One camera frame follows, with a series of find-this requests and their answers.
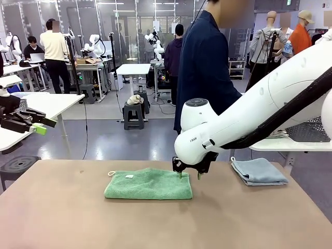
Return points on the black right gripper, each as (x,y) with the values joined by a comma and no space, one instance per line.
(207,163)

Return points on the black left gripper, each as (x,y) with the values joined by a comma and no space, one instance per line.
(9,106)

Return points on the green terry towel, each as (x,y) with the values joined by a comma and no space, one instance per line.
(147,185)

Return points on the light blue terry towel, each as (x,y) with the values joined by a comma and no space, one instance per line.
(259,172)

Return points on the grey plastic lattice basket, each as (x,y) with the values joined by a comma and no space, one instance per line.
(308,129)
(23,105)

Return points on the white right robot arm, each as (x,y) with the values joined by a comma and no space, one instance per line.
(259,109)

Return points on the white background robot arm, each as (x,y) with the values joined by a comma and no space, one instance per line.
(158,48)
(15,44)
(94,44)

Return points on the white side table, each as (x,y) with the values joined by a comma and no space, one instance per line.
(52,103)
(285,146)

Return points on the person in blue shirt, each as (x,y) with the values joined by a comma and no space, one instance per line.
(14,88)

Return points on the black plastic stool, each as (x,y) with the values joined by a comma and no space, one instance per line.
(18,166)

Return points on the white office desk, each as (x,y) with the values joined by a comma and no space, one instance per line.
(15,68)

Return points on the black bag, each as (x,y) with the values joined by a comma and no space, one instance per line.
(24,63)

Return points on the grey plastic step stool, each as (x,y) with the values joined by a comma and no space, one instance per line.
(146,101)
(88,90)
(135,108)

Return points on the silver laptop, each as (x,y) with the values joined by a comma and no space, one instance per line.
(38,57)

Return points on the black tripod stand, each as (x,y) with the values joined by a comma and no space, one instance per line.
(73,66)
(272,49)

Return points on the seated man in black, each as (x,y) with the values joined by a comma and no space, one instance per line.
(32,53)

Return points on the grey workshop desk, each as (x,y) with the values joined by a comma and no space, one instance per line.
(85,67)

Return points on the man in cream sweater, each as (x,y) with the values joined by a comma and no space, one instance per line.
(54,46)

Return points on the open cardboard box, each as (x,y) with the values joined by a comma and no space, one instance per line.
(86,61)

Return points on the white computer case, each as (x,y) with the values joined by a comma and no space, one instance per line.
(115,81)

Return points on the beige crumpled cloth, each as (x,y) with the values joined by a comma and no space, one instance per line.
(135,99)

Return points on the black stand pole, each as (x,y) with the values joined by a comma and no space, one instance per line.
(113,54)

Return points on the person in navy jacket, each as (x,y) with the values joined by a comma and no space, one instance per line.
(202,64)

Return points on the white standing desk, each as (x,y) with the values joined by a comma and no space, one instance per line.
(133,68)

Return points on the grey robot workbench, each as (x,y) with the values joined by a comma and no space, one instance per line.
(159,64)

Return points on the white shoe shelf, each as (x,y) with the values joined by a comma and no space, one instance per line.
(237,70)

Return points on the person in dark purple hoodie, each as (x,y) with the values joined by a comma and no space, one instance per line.
(171,57)

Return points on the mannequin in grey shirt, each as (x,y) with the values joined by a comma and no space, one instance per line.
(264,44)

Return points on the mannequin in blue floral dress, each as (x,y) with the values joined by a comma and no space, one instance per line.
(288,49)

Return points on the figure in black skirt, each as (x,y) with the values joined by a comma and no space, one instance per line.
(281,41)

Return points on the mannequin in orange jacket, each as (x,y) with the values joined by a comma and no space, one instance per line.
(301,39)

